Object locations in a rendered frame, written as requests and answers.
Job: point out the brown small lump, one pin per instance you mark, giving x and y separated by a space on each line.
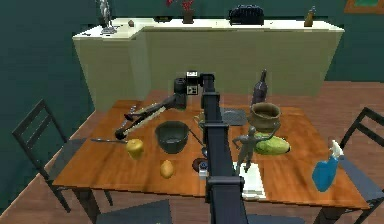
131 23

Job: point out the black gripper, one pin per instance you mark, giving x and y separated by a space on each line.
180 87

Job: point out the white book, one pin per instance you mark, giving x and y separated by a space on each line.
253 183

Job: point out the dark round small object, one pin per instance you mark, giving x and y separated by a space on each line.
199 164

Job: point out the yellow apple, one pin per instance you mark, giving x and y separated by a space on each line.
135 149

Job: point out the pale yellow cup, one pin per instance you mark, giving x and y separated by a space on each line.
199 119

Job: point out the red potted plant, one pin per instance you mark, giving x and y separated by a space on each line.
188 15

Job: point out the orange framed picture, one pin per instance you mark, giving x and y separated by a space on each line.
348 8

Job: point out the cream counter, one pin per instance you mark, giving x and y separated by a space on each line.
233 56

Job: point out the dark green bowl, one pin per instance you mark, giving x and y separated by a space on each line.
171 141

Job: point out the blue spray bottle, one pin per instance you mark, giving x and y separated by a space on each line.
325 173

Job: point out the brown wooden table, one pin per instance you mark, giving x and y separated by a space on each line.
293 173

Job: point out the black ladle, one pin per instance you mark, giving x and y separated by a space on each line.
196 136

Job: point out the grey human figurine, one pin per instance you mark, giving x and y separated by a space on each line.
248 145

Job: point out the dark purple bottle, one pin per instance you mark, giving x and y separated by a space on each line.
260 90

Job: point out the grey statue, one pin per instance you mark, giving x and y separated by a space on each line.
106 15

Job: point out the brown bottle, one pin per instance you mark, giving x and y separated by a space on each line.
310 19

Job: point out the black chair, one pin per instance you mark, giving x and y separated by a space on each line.
136 213
361 186
31 126

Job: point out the brown clay pot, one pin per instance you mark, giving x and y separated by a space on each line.
265 117

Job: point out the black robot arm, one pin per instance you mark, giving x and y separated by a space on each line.
221 160

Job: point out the white small box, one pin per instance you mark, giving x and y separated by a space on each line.
202 174

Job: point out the grey knife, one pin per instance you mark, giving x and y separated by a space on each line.
108 140

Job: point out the grey fork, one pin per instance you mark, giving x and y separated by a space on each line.
132 110

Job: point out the dark flat object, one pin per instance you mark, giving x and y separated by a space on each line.
162 19

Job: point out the black toaster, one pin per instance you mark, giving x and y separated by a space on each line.
246 16

